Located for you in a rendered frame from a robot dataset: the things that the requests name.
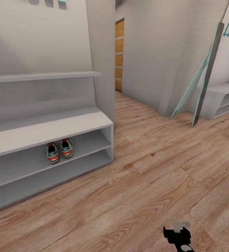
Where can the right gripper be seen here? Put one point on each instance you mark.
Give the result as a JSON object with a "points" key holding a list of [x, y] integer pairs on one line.
{"points": [[172, 236]]}

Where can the gym shoe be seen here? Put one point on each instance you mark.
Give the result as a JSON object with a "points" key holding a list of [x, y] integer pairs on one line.
{"points": [[52, 153], [67, 147]]}

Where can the standing mirror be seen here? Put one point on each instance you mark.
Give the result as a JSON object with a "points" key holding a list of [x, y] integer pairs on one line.
{"points": [[208, 64]]}

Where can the door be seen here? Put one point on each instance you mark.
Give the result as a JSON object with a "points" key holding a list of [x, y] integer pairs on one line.
{"points": [[119, 41]]}

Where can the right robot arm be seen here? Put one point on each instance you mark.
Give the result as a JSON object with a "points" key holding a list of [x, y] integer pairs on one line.
{"points": [[181, 238]]}

